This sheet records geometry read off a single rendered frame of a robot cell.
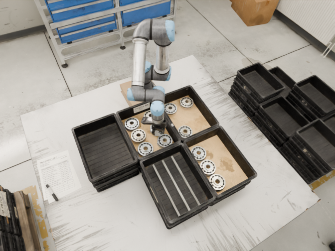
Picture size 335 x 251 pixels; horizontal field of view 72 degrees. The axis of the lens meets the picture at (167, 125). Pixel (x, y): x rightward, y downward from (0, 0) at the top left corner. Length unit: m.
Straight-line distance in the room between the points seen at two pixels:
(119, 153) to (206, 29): 2.89
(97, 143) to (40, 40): 2.60
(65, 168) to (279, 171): 1.49
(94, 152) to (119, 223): 0.47
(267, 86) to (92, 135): 1.79
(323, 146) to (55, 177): 2.17
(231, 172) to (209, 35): 2.70
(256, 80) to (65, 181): 2.01
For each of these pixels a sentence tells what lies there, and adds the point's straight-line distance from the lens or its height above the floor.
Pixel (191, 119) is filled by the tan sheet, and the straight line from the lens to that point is 1.70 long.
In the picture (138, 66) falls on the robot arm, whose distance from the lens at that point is 1.38.
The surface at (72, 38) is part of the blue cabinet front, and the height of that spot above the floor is 0.36.
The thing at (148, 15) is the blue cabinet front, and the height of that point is 0.38.
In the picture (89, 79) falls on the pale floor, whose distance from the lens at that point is 3.18.
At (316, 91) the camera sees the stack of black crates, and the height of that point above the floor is 0.49.
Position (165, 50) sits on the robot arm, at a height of 1.24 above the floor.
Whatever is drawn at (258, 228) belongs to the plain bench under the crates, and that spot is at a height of 0.70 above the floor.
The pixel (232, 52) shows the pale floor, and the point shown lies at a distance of 3.67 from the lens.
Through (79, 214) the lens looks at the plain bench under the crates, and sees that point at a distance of 1.62.
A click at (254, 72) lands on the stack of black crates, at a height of 0.49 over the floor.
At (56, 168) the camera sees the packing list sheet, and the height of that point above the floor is 0.70.
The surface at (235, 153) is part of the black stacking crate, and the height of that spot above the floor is 0.89.
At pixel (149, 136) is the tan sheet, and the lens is 1.61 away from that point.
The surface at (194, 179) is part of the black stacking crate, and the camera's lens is 1.50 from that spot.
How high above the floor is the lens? 2.22
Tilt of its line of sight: 57 degrees down
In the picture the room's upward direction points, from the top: 5 degrees clockwise
